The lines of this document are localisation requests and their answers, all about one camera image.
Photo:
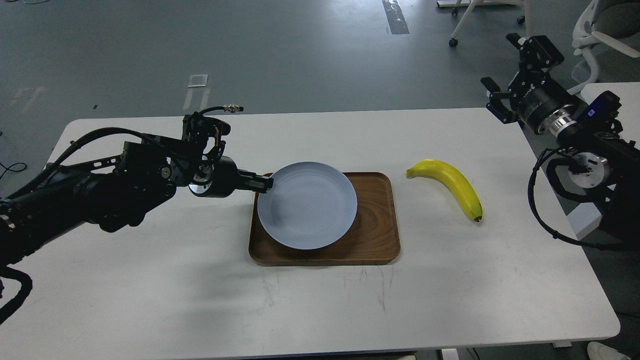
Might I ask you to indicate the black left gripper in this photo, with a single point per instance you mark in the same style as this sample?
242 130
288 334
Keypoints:
221 179

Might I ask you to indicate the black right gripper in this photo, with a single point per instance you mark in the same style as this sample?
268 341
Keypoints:
533 95

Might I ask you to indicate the light blue plate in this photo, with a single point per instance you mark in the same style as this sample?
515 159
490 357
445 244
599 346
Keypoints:
310 206

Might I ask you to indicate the yellow banana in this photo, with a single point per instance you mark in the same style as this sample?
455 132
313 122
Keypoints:
454 180

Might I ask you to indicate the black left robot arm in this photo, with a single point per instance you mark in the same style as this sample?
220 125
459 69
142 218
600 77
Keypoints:
118 191

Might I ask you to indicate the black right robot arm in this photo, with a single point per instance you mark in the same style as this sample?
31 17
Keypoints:
564 170

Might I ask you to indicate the white rolling chair base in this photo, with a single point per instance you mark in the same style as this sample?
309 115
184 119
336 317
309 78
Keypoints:
477 22

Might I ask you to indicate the white office chair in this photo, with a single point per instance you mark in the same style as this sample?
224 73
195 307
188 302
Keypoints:
606 37

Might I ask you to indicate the grey floor tape strip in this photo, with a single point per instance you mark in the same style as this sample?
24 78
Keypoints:
396 20

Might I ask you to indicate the brown wooden tray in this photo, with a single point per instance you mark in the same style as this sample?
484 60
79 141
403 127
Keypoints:
373 238

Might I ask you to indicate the white shoe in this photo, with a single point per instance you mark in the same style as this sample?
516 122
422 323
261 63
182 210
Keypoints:
598 351

